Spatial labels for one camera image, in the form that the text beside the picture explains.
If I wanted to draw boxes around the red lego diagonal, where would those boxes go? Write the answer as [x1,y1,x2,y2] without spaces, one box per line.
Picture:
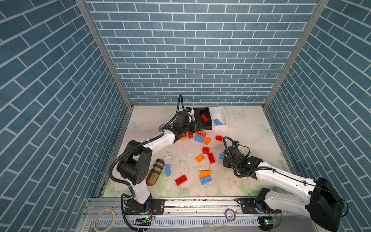
[201,114,209,123]

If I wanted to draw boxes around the blue lego bottom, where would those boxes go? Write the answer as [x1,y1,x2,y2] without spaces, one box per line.
[200,176,212,185]

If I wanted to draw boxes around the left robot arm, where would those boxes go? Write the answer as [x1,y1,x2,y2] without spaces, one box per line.
[109,107,199,205]

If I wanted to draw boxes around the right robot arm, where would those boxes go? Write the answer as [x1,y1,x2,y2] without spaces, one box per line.
[223,145,347,232]

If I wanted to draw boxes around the white tape roll on table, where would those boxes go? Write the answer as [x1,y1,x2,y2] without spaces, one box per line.
[158,124,166,132]

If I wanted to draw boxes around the black middle bin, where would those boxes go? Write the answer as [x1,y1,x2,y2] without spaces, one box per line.
[194,107,212,131]

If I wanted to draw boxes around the orange lego top stacked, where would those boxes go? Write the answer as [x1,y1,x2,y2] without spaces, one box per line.
[197,131,207,138]

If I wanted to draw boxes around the long red lego center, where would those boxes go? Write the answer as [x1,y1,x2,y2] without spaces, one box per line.
[207,153,215,164]

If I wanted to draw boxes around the blue lego under orange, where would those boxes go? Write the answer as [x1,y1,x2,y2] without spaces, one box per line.
[194,135,205,143]

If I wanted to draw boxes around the red curved lego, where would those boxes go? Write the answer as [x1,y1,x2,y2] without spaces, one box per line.
[215,135,223,142]

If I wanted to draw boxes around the small orange lego square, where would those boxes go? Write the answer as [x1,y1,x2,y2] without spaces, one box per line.
[203,137,212,145]

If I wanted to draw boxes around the orange lego center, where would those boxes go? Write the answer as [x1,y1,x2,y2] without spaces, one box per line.
[195,154,205,163]

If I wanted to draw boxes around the orange sloped lego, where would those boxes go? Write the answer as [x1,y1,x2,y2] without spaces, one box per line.
[200,170,212,179]

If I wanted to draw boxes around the white right bin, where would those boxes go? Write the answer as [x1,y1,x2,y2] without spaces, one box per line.
[209,106,229,130]

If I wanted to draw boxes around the striped brown cylinder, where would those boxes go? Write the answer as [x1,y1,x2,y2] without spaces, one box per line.
[146,159,165,186]

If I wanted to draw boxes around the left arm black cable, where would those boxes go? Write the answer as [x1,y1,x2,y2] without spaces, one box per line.
[108,93,186,188]

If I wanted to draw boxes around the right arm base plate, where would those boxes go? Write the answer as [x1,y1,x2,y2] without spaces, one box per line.
[236,197,281,215]

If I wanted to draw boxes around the aluminium rail frame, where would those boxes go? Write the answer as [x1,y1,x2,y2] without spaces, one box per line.
[76,197,324,232]

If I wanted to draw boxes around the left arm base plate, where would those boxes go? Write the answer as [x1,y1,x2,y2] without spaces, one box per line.
[124,199,165,215]

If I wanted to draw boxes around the tape roll on rail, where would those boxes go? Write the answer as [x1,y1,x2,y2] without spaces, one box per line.
[93,209,117,232]

